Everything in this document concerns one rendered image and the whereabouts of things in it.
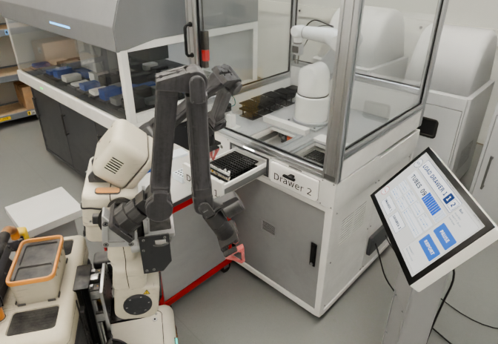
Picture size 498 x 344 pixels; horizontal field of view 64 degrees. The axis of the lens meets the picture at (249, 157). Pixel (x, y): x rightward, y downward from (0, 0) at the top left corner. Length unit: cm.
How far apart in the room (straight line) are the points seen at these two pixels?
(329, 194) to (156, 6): 150
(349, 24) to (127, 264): 121
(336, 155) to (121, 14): 142
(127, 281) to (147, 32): 153
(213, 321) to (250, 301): 26
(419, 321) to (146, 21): 208
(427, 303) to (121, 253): 116
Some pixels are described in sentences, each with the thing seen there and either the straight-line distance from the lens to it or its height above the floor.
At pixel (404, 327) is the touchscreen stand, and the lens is 186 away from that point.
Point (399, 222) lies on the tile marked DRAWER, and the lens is 159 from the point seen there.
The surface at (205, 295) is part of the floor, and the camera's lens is 262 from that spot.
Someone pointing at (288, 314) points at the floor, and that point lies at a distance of 252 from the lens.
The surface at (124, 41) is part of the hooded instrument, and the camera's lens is 249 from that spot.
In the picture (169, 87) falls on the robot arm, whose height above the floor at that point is 159.
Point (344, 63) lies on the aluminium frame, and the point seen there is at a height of 150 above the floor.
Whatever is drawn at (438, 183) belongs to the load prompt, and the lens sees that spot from 159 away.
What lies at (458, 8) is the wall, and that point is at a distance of 488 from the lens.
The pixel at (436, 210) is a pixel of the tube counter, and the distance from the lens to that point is 151.
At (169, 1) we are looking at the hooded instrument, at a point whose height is 160.
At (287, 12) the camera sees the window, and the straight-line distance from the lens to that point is 183.
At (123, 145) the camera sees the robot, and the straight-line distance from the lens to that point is 126.
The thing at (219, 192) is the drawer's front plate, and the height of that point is 87.
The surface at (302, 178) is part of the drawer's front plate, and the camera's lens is 195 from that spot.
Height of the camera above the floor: 190
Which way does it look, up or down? 28 degrees down
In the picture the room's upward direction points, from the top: straight up
